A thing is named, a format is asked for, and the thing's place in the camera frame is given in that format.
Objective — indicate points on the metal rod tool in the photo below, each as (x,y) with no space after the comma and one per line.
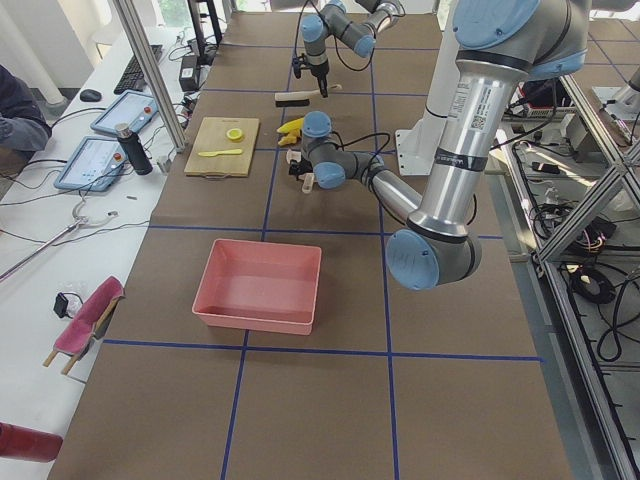
(79,221)

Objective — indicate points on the teach pendant tablet near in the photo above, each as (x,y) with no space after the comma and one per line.
(93,166)

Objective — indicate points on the bamboo cutting board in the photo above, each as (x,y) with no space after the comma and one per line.
(211,136)

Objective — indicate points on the black water bottle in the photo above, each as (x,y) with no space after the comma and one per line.
(131,145)

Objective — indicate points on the yellow toy lemon slice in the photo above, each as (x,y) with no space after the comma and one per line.
(235,134)

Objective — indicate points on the beige hand brush black bristles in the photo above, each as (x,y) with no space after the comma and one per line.
(302,98)

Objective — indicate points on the yellow plastic knife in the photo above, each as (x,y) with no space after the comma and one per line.
(216,153)

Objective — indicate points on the yellow toy corn cob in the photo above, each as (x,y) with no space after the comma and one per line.
(292,127)

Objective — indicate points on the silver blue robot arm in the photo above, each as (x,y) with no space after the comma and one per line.
(500,45)
(332,21)

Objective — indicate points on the teach pendant tablet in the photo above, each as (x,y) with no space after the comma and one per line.
(93,166)
(133,108)

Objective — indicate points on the black power adapter box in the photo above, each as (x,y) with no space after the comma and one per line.
(189,73)

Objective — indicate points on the teach pendant tablet far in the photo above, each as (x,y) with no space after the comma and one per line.
(133,108)

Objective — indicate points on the person in dark jacket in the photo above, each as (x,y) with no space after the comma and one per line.
(24,129)

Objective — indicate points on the aluminium frame post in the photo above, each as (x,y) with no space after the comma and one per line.
(141,48)

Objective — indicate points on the black keyboard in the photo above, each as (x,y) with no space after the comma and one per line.
(132,78)

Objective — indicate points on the pink plastic bin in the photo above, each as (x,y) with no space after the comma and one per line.
(259,286)

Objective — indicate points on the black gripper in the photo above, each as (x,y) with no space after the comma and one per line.
(320,73)
(300,170)

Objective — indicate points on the black computer mouse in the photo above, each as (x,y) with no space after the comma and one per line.
(90,96)

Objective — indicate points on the red cylinder bottle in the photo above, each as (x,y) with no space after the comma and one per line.
(22,443)

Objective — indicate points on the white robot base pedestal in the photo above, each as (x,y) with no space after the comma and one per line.
(416,147)

